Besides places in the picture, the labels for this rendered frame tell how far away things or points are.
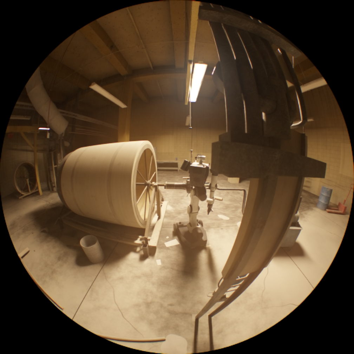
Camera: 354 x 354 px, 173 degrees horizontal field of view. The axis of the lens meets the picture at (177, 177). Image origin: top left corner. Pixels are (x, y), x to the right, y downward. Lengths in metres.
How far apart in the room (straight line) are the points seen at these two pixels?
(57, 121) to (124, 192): 4.42
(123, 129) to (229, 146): 6.53
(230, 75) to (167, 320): 1.71
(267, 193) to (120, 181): 1.52
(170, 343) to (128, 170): 2.10
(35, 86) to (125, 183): 4.78
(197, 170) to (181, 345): 2.06
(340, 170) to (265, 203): 7.69
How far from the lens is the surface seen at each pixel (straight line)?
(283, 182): 0.38
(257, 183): 0.31
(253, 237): 0.37
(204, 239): 2.07
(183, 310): 1.59
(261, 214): 0.33
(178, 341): 1.54
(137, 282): 1.77
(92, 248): 1.90
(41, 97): 5.24
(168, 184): 2.18
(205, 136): 10.44
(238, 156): 0.16
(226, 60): 0.28
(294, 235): 2.46
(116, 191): 1.64
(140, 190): 3.17
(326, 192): 5.85
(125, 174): 1.57
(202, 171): 1.48
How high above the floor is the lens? 1.55
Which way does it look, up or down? 12 degrees down
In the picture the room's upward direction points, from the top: 1 degrees clockwise
